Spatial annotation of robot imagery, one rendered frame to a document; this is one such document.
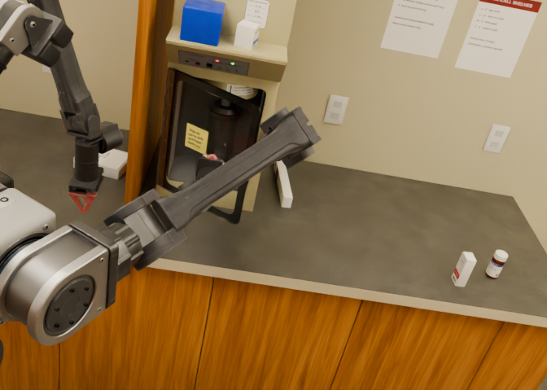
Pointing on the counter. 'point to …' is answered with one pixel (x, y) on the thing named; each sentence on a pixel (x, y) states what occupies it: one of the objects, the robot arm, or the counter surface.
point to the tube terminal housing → (284, 9)
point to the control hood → (266, 63)
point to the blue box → (202, 20)
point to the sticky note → (196, 138)
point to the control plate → (213, 63)
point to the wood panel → (148, 79)
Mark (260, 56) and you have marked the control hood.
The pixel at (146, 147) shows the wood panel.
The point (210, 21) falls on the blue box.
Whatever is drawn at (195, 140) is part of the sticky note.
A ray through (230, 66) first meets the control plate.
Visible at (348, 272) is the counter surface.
